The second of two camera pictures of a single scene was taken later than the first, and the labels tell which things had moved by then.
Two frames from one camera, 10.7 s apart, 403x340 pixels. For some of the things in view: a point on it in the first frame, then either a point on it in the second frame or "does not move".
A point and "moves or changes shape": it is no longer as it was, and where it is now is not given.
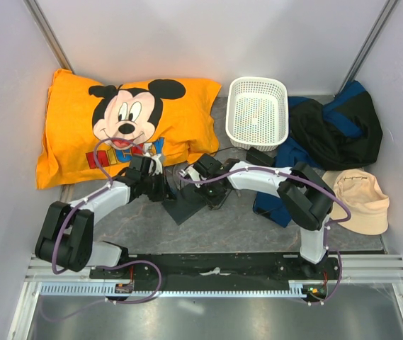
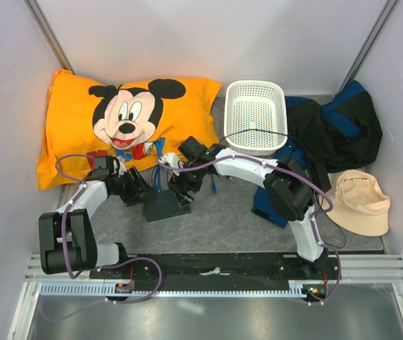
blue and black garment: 343,133 does not move
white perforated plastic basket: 258,112 does not move
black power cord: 229,147 moves or changes shape
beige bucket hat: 368,205 does not move
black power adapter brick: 256,156 to 319,176
